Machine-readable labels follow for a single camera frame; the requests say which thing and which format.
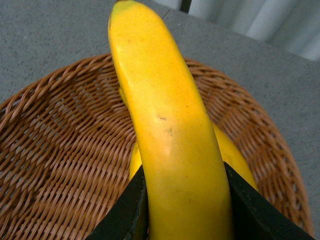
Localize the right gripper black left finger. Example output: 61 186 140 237
87 166 148 240

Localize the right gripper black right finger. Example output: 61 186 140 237
224 162 313 240

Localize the brown wicker basket, right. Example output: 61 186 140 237
0 54 315 240

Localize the curved yellow banana in basket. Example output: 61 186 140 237
122 87 256 193

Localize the white pleated curtain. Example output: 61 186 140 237
159 0 320 62

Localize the large yellow banana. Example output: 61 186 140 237
108 0 236 240

